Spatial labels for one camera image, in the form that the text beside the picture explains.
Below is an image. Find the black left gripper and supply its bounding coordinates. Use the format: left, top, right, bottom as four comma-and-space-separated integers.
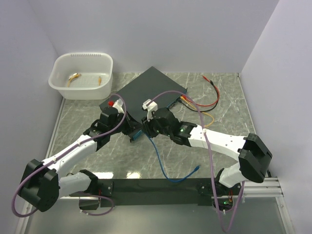
109, 110, 143, 135

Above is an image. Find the red ethernet cable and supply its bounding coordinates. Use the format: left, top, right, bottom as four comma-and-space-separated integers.
182, 75, 220, 107

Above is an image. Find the small orange plug in tub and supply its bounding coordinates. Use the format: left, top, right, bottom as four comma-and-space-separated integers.
98, 76, 102, 86

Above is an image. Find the blue ethernet cable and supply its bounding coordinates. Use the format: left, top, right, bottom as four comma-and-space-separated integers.
146, 135, 202, 183

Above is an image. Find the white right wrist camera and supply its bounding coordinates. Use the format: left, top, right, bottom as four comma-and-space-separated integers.
142, 99, 158, 121

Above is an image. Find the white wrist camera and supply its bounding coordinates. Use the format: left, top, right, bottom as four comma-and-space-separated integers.
142, 99, 158, 121
108, 98, 124, 114

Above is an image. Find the aluminium rail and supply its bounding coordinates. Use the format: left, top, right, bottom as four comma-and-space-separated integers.
41, 160, 284, 198

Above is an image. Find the orange ethernet cable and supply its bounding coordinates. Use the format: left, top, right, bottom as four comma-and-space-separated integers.
179, 96, 215, 128

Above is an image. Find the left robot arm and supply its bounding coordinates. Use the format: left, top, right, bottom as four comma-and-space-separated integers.
17, 107, 142, 212

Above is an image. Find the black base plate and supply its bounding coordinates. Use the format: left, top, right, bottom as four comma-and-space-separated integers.
68, 178, 243, 211

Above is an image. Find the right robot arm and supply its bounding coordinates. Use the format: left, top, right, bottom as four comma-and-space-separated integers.
142, 108, 273, 195

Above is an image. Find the black network switch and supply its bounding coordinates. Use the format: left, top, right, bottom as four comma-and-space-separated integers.
98, 66, 188, 143

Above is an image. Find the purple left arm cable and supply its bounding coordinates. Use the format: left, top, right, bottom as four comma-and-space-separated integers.
11, 94, 128, 217

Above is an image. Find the white plastic tub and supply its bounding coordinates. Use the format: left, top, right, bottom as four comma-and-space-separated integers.
48, 52, 113, 100

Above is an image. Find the orange cable piece in tub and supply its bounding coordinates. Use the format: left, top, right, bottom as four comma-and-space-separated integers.
66, 72, 82, 87

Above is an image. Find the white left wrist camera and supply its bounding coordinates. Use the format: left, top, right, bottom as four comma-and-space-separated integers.
108, 98, 124, 114

